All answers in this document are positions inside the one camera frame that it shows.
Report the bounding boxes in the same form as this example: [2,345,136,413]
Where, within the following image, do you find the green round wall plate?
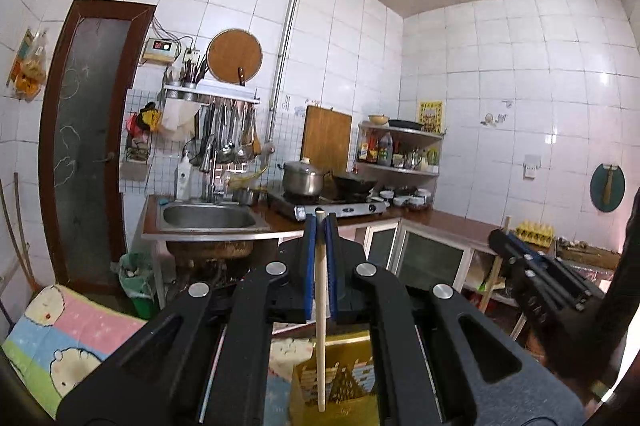
[590,162,627,213]

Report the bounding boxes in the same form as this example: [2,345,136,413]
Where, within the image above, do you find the yellow red hanging bag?
[126,102,162,137]

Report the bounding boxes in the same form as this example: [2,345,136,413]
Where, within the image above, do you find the white hanging cloth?
[161,102,197,141]

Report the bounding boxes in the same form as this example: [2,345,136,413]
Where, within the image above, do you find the rectangular wooden cutting board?
[301,104,353,174]

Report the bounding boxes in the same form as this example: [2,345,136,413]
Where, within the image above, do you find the white wire basket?
[120,146,151,181]

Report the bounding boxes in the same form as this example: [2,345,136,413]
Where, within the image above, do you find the stainless steel sink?
[141,198,271,241]

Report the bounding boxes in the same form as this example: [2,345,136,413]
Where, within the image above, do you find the white digital controller box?
[141,36,180,64]

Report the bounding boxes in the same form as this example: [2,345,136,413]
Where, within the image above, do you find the steel pot with lid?
[277,157,331,197]

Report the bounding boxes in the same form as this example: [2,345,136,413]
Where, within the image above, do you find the glass door base cabinet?
[360,218,481,291]

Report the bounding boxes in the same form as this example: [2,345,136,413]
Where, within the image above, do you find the row of condiment bottles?
[357,131,441,171]

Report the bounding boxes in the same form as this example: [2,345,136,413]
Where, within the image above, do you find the yellow cardboard box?
[290,331,381,426]

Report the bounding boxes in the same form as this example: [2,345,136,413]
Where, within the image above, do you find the cluster of white bowls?
[378,188,433,210]

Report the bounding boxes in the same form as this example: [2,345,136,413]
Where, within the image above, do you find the brown framed glass door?
[39,0,157,289]

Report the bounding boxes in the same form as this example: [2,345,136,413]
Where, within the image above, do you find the small wall stickers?
[480,100,513,127]

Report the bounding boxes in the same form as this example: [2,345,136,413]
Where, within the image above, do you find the pastel printed blanket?
[0,284,313,426]

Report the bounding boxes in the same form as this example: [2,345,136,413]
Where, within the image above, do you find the round wooden cutting board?
[206,29,264,85]

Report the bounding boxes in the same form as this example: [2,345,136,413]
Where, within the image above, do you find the green trash bin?
[118,252,160,321]

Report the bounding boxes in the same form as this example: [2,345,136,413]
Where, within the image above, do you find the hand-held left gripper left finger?
[56,213,321,426]

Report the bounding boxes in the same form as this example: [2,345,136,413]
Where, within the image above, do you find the leaning wooden sticks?
[0,173,31,332]

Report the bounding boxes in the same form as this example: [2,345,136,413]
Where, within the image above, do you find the yellow egg tray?
[515,221,557,244]

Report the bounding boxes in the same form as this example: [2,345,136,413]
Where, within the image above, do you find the steel faucet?
[200,146,226,204]

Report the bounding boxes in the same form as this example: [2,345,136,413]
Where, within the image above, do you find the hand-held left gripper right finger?
[324,213,586,426]

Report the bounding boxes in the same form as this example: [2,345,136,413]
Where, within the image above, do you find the black wok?
[327,171,379,201]

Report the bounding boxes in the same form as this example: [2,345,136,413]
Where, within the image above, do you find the steel gas stove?
[267,191,388,221]

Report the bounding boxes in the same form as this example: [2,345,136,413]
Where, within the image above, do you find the row of hanging steel ladles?
[197,102,262,171]

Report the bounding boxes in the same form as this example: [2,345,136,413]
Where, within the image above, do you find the steel wall utensil rack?
[162,80,262,107]

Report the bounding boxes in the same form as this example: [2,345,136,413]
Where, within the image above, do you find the grey wall pipe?
[267,0,307,141]

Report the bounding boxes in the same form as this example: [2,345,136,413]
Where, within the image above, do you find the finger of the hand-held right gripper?
[488,230,568,332]
[502,233,607,311]

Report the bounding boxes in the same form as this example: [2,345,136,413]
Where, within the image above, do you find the hanging plastic bag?
[6,28,48,99]

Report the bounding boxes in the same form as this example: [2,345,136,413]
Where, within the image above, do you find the white dish soap bottle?
[175,151,193,201]

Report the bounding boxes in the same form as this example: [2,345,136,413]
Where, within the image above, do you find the yellow wall poster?
[417,100,444,134]

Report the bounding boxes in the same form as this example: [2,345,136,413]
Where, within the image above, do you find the white corner shelf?
[354,120,446,177]

